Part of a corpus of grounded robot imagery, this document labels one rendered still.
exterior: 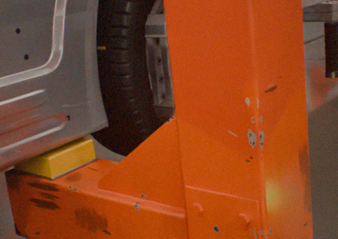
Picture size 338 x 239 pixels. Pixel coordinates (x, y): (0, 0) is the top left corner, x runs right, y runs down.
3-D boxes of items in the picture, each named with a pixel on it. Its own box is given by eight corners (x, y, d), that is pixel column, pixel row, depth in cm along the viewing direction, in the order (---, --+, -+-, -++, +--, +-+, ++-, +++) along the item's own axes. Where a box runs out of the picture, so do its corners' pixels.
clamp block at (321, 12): (308, 19, 161) (307, 0, 160) (340, 18, 155) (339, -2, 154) (300, 22, 157) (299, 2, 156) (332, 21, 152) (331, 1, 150)
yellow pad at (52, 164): (59, 151, 142) (55, 132, 141) (98, 159, 134) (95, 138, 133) (12, 171, 132) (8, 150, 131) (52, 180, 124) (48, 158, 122)
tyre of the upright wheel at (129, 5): (111, -117, 160) (20, 102, 143) (179, -132, 145) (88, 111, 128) (225, 10, 209) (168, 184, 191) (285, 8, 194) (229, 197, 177)
